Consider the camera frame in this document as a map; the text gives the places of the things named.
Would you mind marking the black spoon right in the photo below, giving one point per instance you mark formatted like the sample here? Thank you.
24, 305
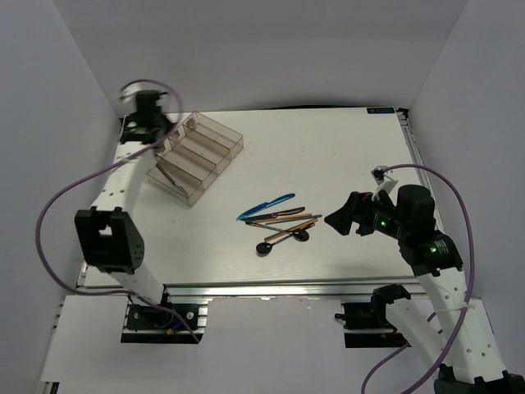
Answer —
301, 233

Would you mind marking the black spoon left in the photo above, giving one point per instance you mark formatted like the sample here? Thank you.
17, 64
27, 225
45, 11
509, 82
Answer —
265, 248

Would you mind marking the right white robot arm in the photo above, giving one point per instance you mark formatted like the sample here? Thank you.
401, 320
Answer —
458, 353

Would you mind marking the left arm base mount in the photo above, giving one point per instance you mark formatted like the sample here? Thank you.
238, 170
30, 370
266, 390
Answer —
147, 325

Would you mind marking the orange black chopstick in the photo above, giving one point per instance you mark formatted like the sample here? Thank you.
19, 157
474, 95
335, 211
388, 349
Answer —
293, 218

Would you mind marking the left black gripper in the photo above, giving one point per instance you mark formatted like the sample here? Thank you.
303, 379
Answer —
169, 120

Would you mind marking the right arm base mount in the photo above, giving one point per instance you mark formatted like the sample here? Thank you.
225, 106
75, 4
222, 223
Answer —
364, 330

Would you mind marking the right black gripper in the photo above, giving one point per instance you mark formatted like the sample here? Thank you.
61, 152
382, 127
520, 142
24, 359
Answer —
357, 203

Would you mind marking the black knife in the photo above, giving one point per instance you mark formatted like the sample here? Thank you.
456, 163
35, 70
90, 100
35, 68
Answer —
271, 216

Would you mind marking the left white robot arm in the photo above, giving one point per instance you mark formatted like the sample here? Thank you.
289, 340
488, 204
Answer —
109, 239

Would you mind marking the white front cover board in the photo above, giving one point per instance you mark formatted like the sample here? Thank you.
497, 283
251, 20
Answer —
282, 345

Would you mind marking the blue knife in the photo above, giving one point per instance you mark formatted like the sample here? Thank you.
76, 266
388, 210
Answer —
259, 208

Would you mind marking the clear compartment organizer tray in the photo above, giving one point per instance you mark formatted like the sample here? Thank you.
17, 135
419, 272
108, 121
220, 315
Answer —
200, 150

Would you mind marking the right blue table sticker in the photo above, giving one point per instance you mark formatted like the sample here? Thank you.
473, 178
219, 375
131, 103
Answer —
381, 110

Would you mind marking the orange chopstick lower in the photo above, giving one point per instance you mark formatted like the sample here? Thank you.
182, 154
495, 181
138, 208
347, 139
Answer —
301, 226

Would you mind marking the black spoon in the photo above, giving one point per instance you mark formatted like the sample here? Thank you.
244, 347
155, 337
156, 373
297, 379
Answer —
265, 248
301, 233

